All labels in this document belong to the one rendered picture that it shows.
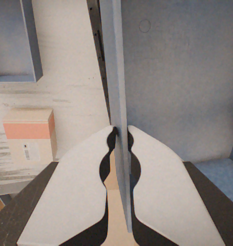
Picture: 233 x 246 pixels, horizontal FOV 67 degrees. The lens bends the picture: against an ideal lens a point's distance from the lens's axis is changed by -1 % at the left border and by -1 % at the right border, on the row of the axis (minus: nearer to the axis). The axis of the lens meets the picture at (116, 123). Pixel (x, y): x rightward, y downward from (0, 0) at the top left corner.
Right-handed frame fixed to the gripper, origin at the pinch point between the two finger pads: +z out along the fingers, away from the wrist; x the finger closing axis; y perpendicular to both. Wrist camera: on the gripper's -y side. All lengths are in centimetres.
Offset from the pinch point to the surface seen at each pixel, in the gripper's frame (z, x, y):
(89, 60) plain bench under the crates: 41.2, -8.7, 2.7
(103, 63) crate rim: 18.7, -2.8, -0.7
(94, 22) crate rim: 18.7, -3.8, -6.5
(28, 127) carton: 31.2, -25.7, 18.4
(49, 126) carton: 32.5, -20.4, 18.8
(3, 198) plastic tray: 32, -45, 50
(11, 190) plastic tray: 33, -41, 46
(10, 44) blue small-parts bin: 38.1, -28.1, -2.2
